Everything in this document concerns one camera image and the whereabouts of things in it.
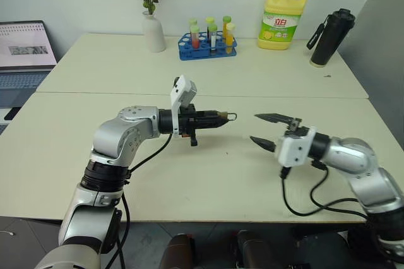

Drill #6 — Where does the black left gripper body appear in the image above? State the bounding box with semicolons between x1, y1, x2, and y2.
178;104;203;148

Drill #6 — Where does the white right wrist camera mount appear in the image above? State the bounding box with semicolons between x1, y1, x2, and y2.
277;126;317;168

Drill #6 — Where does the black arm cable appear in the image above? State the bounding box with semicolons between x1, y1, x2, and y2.
117;133;174;269
279;160;370;220

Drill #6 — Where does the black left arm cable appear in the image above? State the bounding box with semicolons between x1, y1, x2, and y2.
117;133;174;269

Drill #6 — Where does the yellow detergent pump bottle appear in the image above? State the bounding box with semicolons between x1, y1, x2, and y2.
256;0;309;51

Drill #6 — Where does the dark brown rounded shape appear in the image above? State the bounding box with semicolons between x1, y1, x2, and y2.
157;233;197;269

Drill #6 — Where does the black thermos bottle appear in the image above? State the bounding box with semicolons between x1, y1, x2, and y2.
306;8;357;68

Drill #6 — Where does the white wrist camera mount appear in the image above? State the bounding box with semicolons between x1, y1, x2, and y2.
170;75;198;135
277;126;317;168

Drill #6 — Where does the green-capped tube white label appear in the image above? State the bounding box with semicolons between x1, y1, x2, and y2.
208;23;219;54

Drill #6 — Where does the blue test tube rack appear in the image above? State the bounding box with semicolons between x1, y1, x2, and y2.
177;32;238;61

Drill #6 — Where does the green-capped tube red liquid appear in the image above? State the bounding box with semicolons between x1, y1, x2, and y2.
190;25;201;49

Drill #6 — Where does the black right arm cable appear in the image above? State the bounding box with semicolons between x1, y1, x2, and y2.
279;160;370;220

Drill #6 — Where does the pale-capped tube orange liquid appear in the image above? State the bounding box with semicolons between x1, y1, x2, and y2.
225;22;237;54

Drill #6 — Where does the dark grey rounded shape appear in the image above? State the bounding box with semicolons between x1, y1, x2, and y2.
234;229;279;269

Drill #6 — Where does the yellow-green-capped dark tube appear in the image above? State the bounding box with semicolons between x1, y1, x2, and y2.
205;16;216;41

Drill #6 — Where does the open grey laptop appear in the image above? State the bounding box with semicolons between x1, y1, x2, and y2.
0;20;59;135

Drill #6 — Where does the white ceramic vase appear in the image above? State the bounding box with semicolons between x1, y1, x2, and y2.
141;10;167;53

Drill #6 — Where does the green-capped tube orange liquid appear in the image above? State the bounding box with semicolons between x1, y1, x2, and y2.
222;15;234;40

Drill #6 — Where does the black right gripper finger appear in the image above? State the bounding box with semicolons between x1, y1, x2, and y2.
254;112;294;125
249;136;277;153

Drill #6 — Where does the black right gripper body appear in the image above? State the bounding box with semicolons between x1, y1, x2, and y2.
285;117;312;138

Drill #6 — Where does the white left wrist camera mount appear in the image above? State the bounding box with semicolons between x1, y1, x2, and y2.
170;75;198;135

